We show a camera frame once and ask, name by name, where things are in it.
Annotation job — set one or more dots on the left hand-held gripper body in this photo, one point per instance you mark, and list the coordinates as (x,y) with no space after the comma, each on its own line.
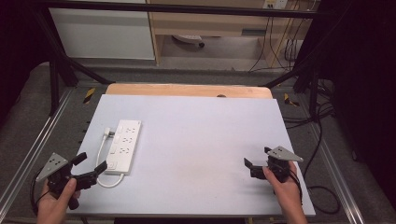
(54,168)

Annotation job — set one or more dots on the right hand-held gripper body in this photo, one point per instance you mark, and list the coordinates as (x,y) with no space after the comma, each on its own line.
(281,154)

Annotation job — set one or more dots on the person's right hand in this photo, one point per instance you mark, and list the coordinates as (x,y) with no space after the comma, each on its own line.
(288,193)

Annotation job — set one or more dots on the person's left hand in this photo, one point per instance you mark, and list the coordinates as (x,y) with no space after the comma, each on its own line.
(54,208)

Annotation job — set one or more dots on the white power strip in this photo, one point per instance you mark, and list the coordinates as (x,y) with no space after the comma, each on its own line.
(124,146)

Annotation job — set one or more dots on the wooden table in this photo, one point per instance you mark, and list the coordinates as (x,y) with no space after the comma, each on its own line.
(186,90)

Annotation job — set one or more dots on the black curtain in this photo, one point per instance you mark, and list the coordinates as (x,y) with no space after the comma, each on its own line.
(364,93)
(18,46)

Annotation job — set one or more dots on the white cabinet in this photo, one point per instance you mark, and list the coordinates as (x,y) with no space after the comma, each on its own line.
(99,34)

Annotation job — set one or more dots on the white chair base with wheel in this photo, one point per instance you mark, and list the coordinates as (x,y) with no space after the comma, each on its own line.
(188,39)

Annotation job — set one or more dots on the wooden desk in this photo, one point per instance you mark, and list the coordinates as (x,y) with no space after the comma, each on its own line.
(202,23)

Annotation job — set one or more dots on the aluminium floor rail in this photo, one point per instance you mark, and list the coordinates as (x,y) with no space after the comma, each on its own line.
(337,177)
(34,146)

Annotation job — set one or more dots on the black metal frame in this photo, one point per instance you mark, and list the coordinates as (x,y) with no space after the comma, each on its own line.
(59,62)

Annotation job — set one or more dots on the white wall socket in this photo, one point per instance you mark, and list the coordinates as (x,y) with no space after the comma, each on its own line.
(275,3)

